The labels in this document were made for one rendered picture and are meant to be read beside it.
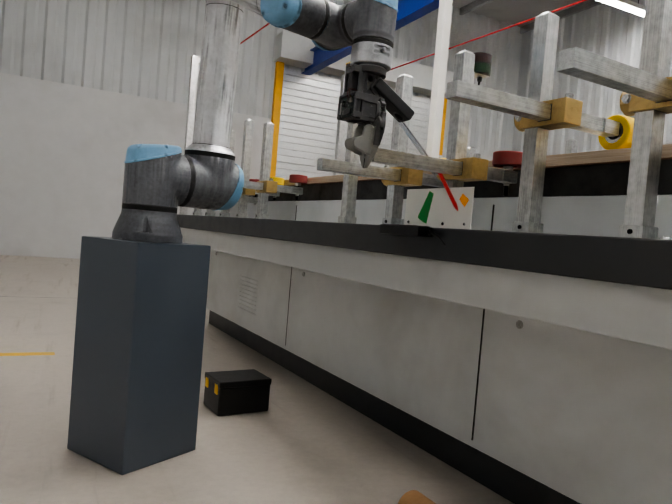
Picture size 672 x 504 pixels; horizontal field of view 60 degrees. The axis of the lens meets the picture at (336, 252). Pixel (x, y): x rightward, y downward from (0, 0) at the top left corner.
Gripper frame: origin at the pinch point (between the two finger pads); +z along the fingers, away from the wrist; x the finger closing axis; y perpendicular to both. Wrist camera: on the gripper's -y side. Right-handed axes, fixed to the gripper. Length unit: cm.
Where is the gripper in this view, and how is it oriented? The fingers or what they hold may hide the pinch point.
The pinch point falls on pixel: (368, 163)
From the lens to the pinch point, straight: 129.2
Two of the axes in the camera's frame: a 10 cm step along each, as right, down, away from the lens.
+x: 4.8, 0.7, -8.7
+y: -8.7, -0.8, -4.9
